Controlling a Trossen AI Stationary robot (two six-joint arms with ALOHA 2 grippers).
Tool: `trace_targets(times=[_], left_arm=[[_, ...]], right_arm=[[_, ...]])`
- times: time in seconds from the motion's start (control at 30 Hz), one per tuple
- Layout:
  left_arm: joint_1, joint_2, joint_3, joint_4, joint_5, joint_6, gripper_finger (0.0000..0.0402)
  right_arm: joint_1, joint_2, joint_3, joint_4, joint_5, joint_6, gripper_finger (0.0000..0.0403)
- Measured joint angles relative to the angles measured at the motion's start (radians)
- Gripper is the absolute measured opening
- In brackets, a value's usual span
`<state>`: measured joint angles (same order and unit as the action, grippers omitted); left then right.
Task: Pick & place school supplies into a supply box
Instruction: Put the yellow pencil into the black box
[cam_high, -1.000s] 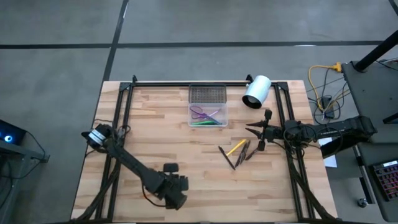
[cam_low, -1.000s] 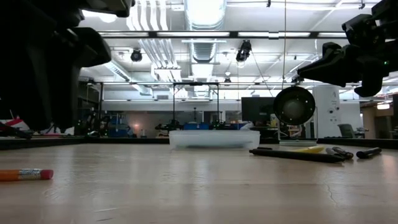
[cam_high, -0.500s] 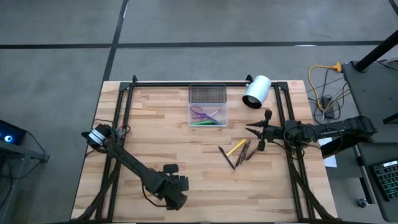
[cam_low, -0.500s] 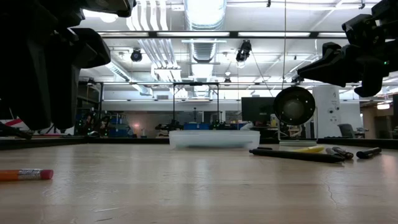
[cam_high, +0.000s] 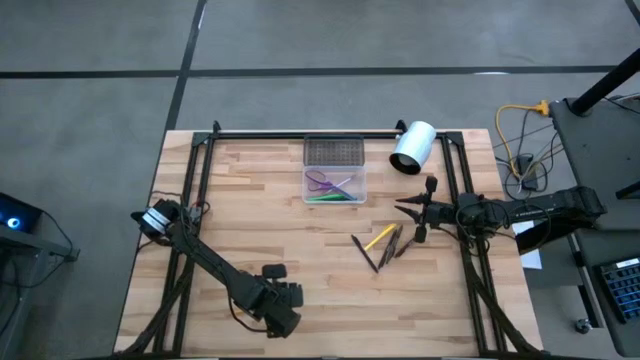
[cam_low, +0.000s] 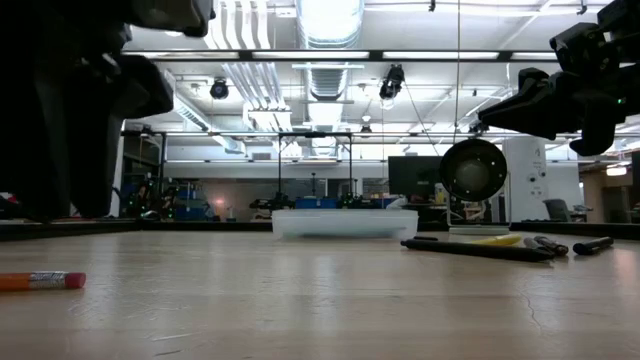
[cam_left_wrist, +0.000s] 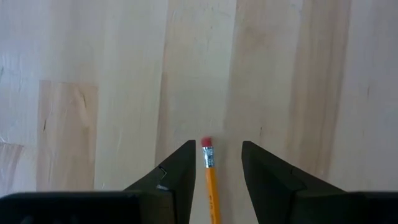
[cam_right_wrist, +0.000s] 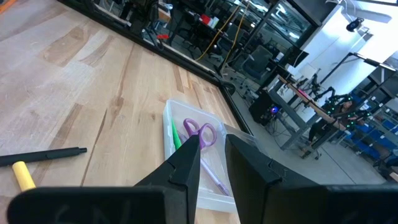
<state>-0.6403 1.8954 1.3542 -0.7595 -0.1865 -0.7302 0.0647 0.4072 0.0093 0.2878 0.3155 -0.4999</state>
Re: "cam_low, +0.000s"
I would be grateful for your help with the blue storage bin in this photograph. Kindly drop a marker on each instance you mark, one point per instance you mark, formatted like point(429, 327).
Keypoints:
point(317, 203)
point(380, 203)

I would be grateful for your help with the clear plastic supply box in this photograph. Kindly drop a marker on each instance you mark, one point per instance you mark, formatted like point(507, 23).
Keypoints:
point(345, 224)

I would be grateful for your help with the black background robot arm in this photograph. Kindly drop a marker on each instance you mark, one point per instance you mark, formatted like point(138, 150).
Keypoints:
point(352, 201)
point(272, 202)

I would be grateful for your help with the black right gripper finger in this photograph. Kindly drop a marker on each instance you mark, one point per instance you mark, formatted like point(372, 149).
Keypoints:
point(532, 78)
point(540, 110)

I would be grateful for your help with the black monitor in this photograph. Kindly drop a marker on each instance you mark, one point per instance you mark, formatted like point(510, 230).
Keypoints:
point(412, 175)

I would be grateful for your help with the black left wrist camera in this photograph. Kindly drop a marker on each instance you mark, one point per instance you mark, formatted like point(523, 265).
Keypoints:
point(145, 85)

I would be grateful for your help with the blue crate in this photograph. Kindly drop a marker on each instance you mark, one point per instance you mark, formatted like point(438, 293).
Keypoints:
point(192, 212)

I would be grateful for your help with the orange pencil with pink eraser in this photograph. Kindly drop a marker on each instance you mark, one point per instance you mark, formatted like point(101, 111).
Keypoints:
point(40, 281)

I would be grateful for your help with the grey office chair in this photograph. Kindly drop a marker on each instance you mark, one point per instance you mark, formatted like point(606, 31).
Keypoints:
point(556, 210)

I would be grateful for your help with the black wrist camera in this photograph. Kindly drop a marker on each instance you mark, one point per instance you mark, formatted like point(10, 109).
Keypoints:
point(145, 85)
point(580, 47)

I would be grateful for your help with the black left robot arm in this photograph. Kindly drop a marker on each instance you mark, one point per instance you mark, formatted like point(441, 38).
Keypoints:
point(165, 15)

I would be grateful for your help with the black marker pen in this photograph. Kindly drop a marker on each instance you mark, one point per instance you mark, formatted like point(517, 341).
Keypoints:
point(592, 246)
point(552, 246)

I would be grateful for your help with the black ceiling spotlight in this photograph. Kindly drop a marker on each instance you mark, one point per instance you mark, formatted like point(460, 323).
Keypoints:
point(219, 89)
point(391, 85)

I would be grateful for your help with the yellow highlighter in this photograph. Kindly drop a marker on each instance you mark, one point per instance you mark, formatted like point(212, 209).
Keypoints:
point(500, 240)

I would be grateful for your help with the long dark pen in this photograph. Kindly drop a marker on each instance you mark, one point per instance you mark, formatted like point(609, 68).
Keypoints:
point(475, 250)

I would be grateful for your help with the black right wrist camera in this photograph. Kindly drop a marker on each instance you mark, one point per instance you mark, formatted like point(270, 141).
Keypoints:
point(580, 47)

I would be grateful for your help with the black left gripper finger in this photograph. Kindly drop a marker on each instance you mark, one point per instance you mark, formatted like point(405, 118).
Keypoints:
point(95, 175)
point(40, 175)

